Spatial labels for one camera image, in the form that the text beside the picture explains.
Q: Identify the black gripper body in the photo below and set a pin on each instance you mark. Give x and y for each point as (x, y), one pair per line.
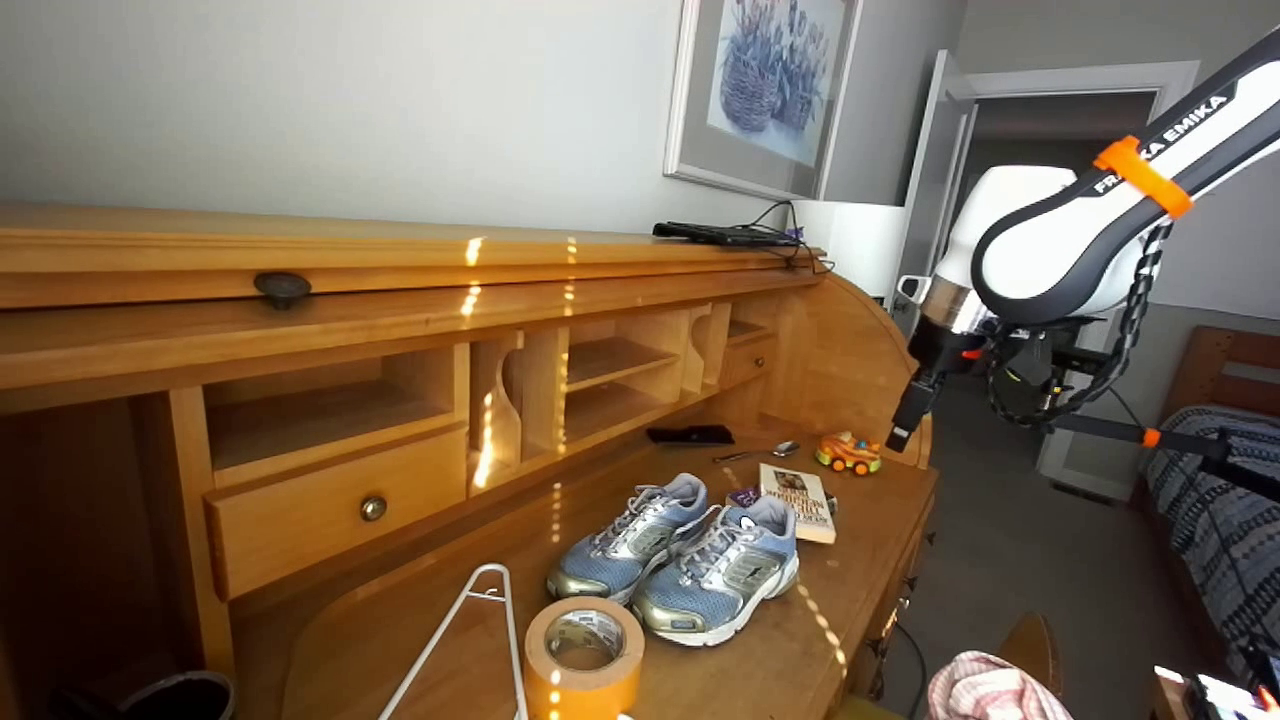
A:
(937, 361)

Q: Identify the blue white sneaker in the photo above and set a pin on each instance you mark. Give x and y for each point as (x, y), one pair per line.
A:
(723, 573)
(627, 541)

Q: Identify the white paperback book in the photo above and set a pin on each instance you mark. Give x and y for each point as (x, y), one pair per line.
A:
(798, 506)

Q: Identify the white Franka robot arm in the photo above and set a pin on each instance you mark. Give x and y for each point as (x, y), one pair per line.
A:
(1053, 244)

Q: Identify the wooden drawer brass knob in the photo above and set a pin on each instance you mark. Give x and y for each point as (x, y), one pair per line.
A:
(320, 513)

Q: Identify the black bin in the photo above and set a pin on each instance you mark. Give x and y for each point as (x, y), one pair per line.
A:
(182, 699)

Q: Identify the framed blue flower picture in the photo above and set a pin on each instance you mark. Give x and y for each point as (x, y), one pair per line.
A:
(767, 82)

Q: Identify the wooden chair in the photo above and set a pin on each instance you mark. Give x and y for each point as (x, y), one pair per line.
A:
(1033, 641)

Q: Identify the wooden roll-top desk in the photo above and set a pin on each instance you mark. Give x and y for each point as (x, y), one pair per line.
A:
(333, 332)

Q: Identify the tan tape roll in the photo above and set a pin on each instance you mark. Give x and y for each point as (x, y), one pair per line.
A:
(580, 675)

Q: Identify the red white checked towel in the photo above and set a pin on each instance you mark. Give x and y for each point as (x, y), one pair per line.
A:
(995, 691)

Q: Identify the purple paperback book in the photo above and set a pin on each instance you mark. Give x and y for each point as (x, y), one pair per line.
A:
(742, 497)

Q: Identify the black remote control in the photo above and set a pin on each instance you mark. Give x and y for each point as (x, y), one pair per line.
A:
(689, 435)

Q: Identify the white dresser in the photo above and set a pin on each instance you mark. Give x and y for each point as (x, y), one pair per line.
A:
(854, 244)

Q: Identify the black boom arm orange joints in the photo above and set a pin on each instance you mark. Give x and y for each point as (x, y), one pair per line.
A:
(1202, 448)

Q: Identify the bed with striped blanket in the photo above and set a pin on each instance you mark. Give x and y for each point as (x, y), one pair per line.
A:
(1221, 506)

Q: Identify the black keyboard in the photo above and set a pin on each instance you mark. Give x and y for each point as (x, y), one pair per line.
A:
(725, 233)

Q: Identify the orange toy car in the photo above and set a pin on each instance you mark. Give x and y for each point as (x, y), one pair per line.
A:
(851, 454)

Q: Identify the white door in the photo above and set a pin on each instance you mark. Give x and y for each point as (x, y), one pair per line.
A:
(932, 172)

